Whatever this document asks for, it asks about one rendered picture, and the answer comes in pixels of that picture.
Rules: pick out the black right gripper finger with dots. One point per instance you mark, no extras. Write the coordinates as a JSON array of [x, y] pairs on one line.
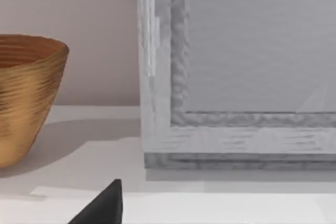
[[109, 205]]

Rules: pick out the grey cabinet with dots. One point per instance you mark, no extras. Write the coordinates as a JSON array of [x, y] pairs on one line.
[[155, 129]]

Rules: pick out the grey cabinet door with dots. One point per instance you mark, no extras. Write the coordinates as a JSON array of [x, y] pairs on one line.
[[257, 51]]

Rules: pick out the brown ribbed plant pot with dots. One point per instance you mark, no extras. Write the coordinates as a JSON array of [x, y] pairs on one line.
[[29, 98]]

